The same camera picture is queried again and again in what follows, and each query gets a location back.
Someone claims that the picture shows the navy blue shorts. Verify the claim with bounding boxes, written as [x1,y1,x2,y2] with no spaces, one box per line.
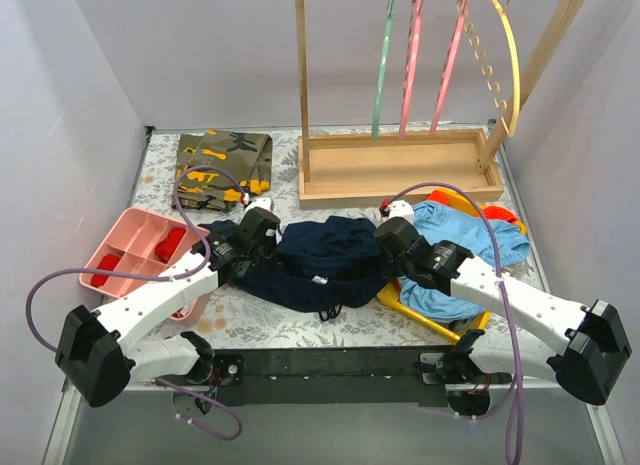
[199,215,396,322]

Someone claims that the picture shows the green hanger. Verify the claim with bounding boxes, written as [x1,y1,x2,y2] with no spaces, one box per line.
[371,0,395,142]

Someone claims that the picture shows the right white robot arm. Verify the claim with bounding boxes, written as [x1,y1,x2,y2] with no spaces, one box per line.
[374,217,632,406]

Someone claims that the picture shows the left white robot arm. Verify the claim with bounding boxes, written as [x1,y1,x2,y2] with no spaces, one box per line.
[55,198,280,407]

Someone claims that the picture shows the light blue shorts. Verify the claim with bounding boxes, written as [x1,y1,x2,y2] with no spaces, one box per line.
[398,200,531,324]

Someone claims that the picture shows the camouflage shorts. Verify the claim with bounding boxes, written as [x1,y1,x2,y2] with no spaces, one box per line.
[176,129,273,212]

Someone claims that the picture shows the pink hanger right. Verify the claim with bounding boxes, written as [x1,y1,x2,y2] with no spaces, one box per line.
[430,0,468,134]

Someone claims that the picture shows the pink hanger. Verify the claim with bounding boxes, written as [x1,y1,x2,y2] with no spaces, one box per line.
[399,0,425,139]
[430,0,468,134]

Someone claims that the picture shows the yellow hanger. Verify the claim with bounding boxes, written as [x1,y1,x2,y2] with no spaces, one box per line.
[456,0,521,137]

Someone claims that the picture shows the pink hanger left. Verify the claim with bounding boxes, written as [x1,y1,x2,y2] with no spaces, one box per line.
[399,0,425,139]

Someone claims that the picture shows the yellow plastic tray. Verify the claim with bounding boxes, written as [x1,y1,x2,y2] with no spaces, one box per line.
[377,217,526,343]

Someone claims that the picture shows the orange garment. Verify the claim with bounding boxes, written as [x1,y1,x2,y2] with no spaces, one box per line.
[426,188,521,226]

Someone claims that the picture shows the red cloth in tray rear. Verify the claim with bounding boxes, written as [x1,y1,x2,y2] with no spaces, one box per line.
[154,227,186,263]

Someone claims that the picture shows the red cloth in tray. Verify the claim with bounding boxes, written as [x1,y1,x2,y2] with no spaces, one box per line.
[89,253,121,289]
[154,227,186,263]

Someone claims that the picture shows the wooden clothes rack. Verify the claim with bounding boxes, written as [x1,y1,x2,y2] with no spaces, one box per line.
[295,0,585,209]

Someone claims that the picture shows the pink divided organizer tray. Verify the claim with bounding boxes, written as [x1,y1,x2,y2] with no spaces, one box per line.
[79,207,211,326]

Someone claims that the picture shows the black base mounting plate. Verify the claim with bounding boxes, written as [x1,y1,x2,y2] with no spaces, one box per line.
[154,345,511,411]

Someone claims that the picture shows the red cloth in tray front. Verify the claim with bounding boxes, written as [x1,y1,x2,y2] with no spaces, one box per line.
[89,253,121,289]

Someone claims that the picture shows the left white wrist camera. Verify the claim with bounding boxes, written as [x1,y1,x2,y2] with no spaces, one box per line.
[243,197,274,218]

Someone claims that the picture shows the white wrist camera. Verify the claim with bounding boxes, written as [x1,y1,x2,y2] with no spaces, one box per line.
[380,200,415,224]
[243,197,274,218]

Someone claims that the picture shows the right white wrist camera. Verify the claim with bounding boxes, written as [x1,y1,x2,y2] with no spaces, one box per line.
[380,200,415,224]

